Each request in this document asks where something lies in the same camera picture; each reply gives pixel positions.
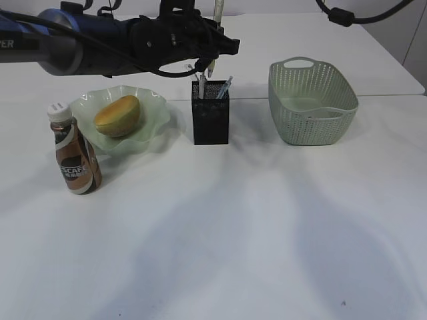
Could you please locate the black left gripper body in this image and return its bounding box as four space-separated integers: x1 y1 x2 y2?
129 1 240 72

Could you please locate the transparent plastic ruler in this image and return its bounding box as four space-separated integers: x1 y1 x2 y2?
184 64 197 75

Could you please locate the white grey pen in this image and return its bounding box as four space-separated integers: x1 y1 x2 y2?
198 72 207 99

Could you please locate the beige grip pen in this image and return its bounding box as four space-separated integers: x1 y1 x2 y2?
206 0 225 79

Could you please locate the clear grey pen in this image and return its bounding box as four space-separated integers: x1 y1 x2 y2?
216 76 233 99

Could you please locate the sugared bread bun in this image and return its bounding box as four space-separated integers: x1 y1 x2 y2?
93 95 141 138

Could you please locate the brown Nescafe coffee bottle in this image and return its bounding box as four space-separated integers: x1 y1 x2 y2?
47 103 102 195

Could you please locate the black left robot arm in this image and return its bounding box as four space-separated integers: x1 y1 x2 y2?
1 1 240 79

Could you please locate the green glass ruffled plate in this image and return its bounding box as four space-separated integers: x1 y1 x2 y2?
70 85 170 157

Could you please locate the black mesh pen holder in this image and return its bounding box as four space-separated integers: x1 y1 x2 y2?
191 80 230 145

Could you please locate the green plastic woven basket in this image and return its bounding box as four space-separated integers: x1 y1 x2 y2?
268 57 359 146

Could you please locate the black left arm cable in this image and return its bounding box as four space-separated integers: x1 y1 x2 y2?
0 0 218 78

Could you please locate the black camera cable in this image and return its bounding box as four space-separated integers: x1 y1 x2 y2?
315 0 414 28

